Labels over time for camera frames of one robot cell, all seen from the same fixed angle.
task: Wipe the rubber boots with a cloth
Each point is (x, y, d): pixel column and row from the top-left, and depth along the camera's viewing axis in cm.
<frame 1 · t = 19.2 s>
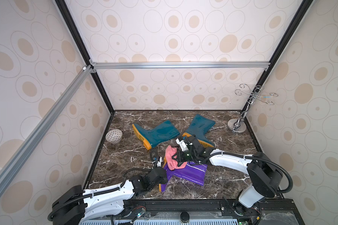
left hand: (170, 172, 81), fingers closed
right hand: (179, 157, 85), fingers closed
patterned black white bowl: (114, 135, 104), point 2 cm above the table
teal rubber boot left: (164, 130, 105), point 4 cm above the table
teal rubber boot right: (198, 125, 109), point 3 cm above the table
purple rubber boot: (192, 171, 85), point 4 cm above the table
pink microfiber cloth: (172, 163, 82), point 10 cm above the table
chrome mug tree stand: (243, 125, 112), on the table

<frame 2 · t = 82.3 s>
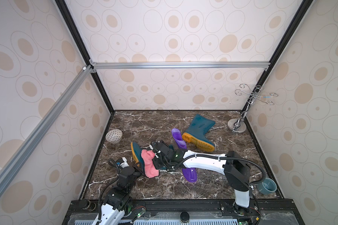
left hand: (144, 163, 82), fingers open
right hand: (160, 157, 85), fingers closed
teal rubber boot left: (136, 148, 93), point 5 cm above the table
purple rubber boot: (190, 174, 83), point 5 cm above the table
pink microfiber cloth: (150, 170, 81), point 8 cm above the table
teal cup: (267, 186, 82), on the table
the other named things where they were.

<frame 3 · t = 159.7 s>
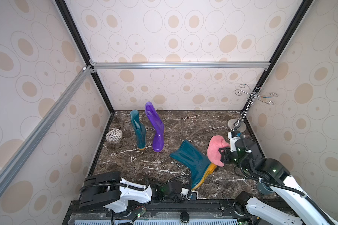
left hand: (192, 190, 76), fingers closed
right hand: (225, 147, 68), fingers closed
teal rubber boot left: (140, 129, 79), point 25 cm above the table
teal rubber boot right: (198, 163, 87), point 5 cm above the table
purple rubber boot: (158, 127, 94), point 14 cm above the table
pink microfiber cloth: (216, 142, 71), point 28 cm above the table
the other named things where they were.

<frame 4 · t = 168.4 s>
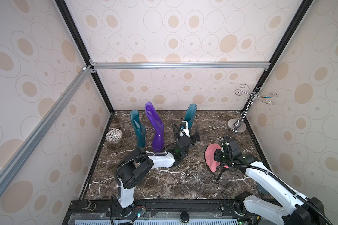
left hand: (196, 126, 82), fingers open
right hand: (220, 153, 83), fingers closed
teal rubber boot right: (190, 115, 93), point 20 cm above the table
pink microfiber cloth: (209, 152, 85), point 11 cm above the table
